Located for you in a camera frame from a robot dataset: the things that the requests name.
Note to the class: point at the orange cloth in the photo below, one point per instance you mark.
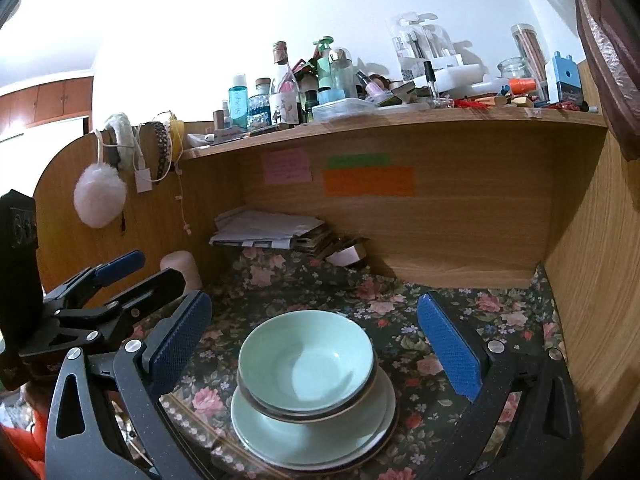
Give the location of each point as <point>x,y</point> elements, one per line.
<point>25,445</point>

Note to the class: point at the light blue jar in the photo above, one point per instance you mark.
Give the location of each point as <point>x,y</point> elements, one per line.
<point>330,96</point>

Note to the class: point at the clear blister pack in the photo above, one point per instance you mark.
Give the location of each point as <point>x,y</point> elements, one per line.
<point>422,42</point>

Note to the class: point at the brown tube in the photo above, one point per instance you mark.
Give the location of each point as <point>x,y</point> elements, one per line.
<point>218,120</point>

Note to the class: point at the pink sticky note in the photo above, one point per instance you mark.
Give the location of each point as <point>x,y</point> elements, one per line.
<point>286,166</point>

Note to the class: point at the clear jar of pencils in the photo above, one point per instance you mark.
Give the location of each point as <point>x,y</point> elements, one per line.
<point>530,50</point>

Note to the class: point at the orange sticky note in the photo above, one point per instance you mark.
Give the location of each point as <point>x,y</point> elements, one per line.
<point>370,181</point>

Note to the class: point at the blue liquid bottle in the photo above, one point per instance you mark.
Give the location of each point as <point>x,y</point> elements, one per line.
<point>238,107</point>

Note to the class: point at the green sticky note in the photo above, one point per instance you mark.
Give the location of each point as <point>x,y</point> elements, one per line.
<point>360,161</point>

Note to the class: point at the mint green plate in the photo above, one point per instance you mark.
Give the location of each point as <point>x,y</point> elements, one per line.
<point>280,440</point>

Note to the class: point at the patterned headband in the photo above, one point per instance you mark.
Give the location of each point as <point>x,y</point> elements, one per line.
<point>161,140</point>

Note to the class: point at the stack of books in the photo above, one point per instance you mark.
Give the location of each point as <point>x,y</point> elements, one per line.
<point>315,242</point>

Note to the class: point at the small white box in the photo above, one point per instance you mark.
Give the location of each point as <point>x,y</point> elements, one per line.
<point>350,256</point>

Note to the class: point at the green pump bottle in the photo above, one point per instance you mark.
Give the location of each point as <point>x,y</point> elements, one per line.
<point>324,70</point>

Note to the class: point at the pink cup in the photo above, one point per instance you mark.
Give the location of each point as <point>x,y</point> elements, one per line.
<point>182,270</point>

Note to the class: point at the blue pencil sharpener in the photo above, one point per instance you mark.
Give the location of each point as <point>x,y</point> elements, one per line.
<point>565,80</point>

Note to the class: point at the black capped nail polish bottle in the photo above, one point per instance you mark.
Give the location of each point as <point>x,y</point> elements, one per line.
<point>430,77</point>

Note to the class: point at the glass bottle with picture label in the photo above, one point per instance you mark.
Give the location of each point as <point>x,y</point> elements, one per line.
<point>284,110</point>

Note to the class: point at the clear plastic lidded box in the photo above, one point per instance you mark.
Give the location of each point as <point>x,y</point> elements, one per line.
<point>345,109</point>

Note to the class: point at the small white object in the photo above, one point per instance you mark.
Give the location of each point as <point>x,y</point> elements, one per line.
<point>220,136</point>

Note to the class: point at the long white box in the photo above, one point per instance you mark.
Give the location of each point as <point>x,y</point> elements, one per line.
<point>460,80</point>

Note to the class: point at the clear bottle with silver cap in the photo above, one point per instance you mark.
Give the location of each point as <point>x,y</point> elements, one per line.
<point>342,77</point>

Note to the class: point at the short blue corked bottle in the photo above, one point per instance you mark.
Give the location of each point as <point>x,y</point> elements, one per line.
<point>259,110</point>

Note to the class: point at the floral tablecloth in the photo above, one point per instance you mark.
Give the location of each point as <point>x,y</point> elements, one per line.
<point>400,320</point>

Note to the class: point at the pink bottle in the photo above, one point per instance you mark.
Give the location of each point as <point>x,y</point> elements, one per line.
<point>372,89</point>

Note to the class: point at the empty glass jar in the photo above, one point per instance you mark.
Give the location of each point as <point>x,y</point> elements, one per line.
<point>515,72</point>

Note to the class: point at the mint green bowl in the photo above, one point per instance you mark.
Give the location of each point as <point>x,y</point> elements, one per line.
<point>305,360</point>

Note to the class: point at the wooden wall cabinet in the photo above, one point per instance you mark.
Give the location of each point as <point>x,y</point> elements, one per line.
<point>45,100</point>

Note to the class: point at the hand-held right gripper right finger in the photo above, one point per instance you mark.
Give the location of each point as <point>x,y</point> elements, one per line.
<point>450,345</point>

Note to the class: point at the stack of white papers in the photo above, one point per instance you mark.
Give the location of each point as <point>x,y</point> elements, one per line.
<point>265,227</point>

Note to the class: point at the white fluffy pompom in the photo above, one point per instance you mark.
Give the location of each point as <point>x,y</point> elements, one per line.
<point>100,195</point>

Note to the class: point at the wooden desk hutch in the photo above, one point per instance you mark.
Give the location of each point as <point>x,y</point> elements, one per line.
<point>475,220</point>

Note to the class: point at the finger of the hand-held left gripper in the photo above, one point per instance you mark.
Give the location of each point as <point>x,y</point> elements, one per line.
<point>160,285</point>
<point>120,262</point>

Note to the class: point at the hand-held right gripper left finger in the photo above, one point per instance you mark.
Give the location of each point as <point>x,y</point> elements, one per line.
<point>182,345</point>

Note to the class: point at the pink bowl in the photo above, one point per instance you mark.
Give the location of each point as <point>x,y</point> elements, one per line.
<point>310,416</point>

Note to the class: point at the red tassel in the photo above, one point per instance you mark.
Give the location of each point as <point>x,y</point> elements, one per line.
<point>470,103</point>

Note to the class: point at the white fluffy headband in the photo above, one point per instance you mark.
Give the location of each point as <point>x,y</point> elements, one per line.
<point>122,127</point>

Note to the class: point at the orange capped glue bottle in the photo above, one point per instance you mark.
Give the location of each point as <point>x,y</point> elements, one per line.
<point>522,85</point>

